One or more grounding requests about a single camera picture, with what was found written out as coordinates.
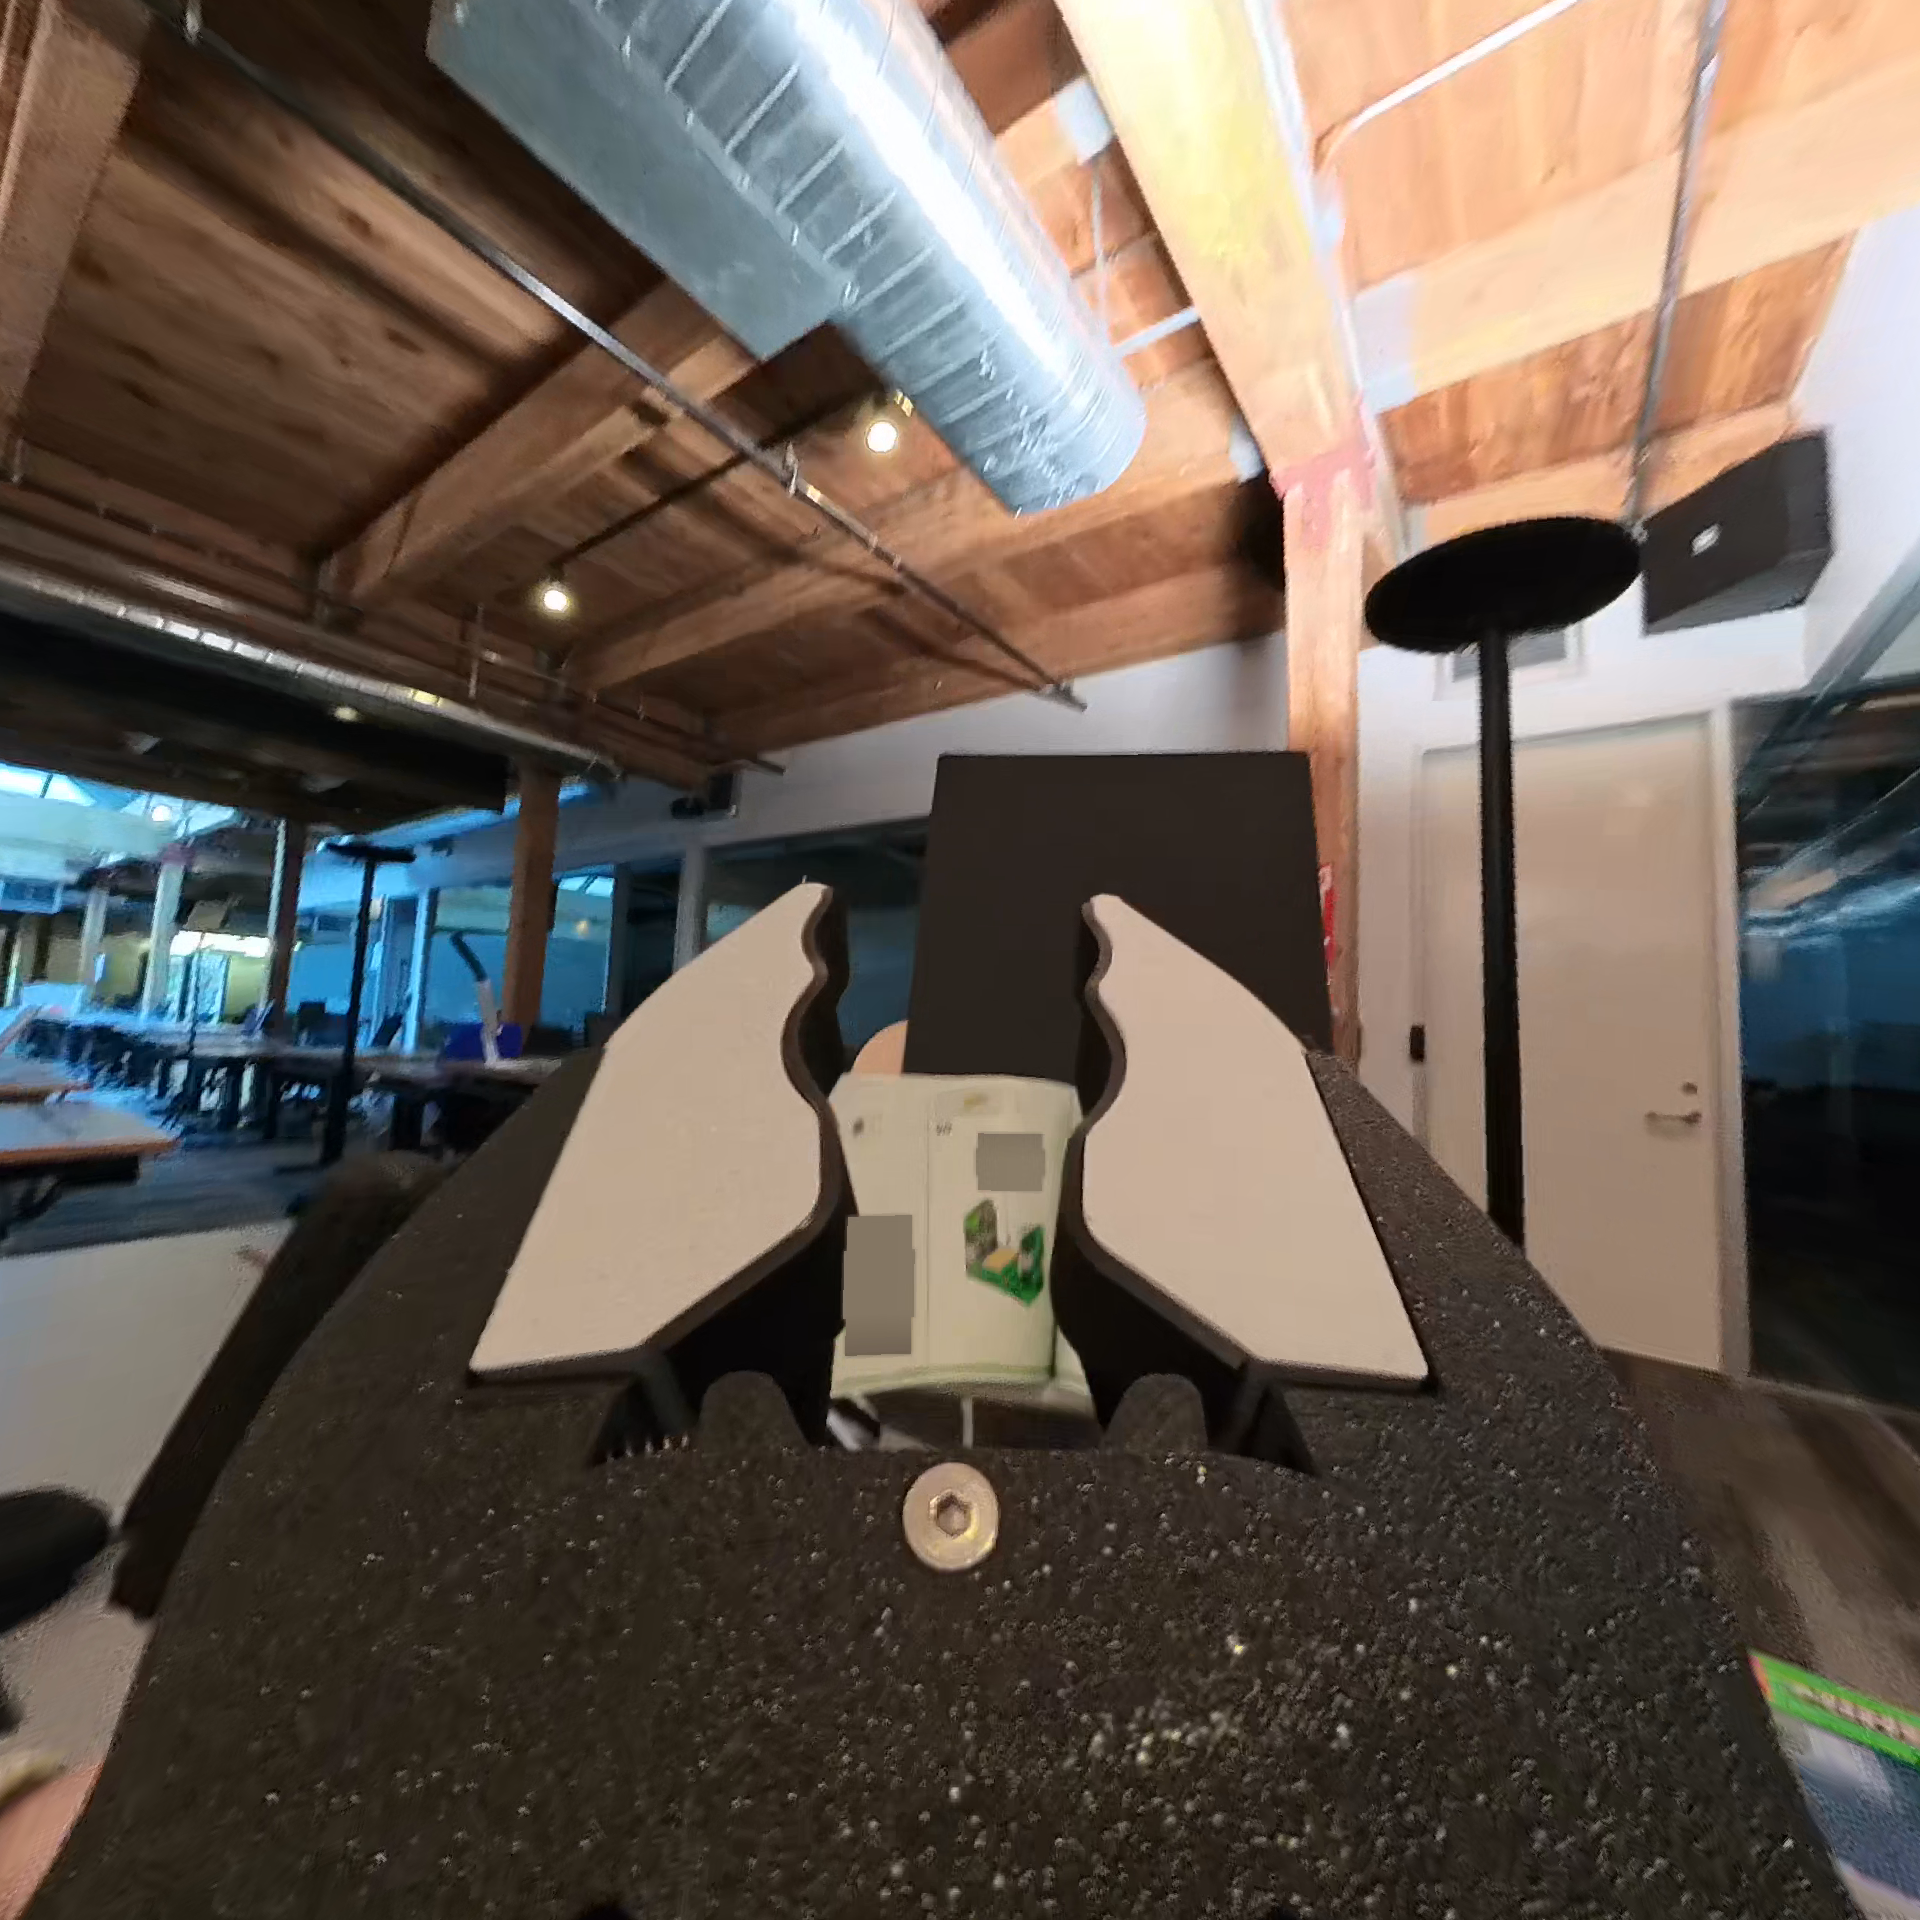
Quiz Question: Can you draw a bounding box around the black floor lamp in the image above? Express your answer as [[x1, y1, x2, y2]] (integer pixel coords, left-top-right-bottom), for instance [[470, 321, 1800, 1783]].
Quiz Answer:
[[1363, 518, 1644, 1250]]

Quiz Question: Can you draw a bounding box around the lego instruction booklet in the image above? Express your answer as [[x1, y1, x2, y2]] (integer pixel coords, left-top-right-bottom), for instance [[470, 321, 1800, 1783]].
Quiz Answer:
[[828, 1073, 1089, 1393]]

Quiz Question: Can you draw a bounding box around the silver ventilation duct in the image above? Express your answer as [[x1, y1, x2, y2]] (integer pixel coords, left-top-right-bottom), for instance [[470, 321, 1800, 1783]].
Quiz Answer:
[[427, 0, 1151, 520]]

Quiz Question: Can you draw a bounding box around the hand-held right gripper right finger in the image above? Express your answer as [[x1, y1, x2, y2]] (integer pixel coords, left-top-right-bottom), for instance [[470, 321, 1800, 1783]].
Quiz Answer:
[[1049, 896, 1431, 1391]]

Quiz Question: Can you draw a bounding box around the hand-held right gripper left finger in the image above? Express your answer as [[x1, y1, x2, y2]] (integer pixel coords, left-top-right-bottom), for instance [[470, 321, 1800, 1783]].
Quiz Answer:
[[468, 882, 857, 1378]]

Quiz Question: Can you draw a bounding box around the black wall speaker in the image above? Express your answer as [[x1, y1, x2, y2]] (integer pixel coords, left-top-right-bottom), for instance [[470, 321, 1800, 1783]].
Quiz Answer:
[[1639, 433, 1836, 635]]

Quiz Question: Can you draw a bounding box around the black upright panel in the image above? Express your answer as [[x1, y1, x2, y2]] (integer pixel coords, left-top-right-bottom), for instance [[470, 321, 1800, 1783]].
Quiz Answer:
[[904, 753, 1336, 1086]]

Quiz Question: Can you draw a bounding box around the green lego set box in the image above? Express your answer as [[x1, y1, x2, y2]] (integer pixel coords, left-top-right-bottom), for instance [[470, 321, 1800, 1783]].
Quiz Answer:
[[1747, 1651, 1920, 1920]]

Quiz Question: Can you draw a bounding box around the white door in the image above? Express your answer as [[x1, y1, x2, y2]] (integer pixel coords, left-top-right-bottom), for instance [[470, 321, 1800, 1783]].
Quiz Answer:
[[1415, 711, 1750, 1369]]

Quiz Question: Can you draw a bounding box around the wooden office table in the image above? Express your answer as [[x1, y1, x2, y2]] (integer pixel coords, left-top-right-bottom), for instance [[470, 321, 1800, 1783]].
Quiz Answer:
[[0, 1102, 177, 1225]]

